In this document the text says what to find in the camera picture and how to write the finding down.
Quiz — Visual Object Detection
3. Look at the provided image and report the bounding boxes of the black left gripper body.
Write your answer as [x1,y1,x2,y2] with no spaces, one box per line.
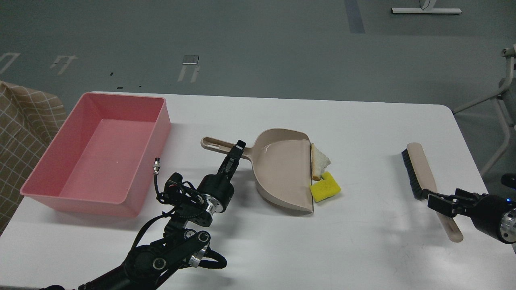
[197,166,235,215]

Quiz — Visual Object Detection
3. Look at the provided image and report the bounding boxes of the brown checkered cloth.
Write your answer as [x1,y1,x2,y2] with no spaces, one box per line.
[0,81,67,232]

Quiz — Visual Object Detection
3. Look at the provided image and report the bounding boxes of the grey floor socket plate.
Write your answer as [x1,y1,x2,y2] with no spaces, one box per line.
[182,55,200,65]

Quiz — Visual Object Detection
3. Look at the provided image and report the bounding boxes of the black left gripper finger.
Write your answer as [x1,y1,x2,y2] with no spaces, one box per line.
[220,149,237,170]
[232,140,246,168]

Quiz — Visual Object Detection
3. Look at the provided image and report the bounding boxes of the beige brush black bristles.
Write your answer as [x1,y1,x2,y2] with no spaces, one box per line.
[402,143,463,243]

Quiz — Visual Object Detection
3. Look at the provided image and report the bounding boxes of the beige plastic dustpan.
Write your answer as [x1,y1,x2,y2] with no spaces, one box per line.
[201,128,314,214]

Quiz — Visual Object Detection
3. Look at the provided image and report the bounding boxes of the yellow sponge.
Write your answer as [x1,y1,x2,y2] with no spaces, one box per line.
[310,171,341,203]

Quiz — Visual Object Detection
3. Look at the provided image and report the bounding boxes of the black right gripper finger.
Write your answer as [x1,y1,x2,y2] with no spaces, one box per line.
[440,188,479,201]
[427,194,458,218]

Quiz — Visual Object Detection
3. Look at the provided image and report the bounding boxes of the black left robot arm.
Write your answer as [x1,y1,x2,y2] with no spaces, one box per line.
[79,140,246,290]

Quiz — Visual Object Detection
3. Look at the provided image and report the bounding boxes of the grey office chair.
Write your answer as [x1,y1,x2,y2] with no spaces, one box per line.
[451,44,516,177]

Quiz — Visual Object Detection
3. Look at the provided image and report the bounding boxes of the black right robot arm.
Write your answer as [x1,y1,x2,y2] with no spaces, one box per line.
[422,188,516,244]

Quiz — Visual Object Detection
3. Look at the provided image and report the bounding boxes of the white desk foot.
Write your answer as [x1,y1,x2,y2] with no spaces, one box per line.
[391,0,462,15]

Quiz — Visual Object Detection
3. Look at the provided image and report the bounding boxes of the bread slice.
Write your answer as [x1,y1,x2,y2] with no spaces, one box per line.
[311,143,331,180]

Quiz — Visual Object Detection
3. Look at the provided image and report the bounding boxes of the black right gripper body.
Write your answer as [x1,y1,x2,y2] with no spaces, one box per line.
[461,193,516,244]

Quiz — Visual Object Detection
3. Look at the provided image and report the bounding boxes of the pink plastic bin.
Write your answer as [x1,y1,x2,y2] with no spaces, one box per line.
[20,92,171,218]

